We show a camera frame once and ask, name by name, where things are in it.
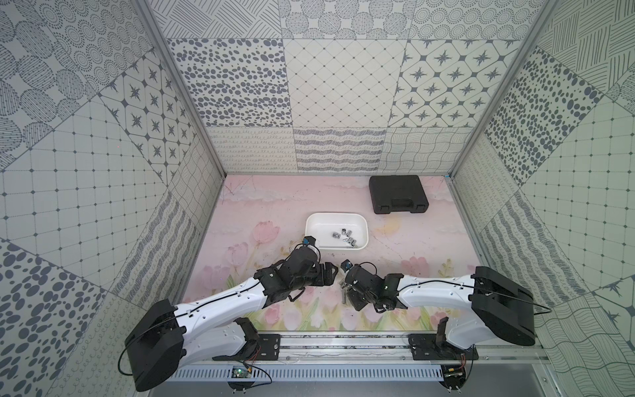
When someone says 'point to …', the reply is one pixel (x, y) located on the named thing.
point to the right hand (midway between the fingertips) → (354, 293)
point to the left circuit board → (240, 371)
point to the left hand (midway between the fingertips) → (332, 265)
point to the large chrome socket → (336, 235)
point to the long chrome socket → (343, 296)
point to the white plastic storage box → (338, 231)
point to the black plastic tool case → (397, 193)
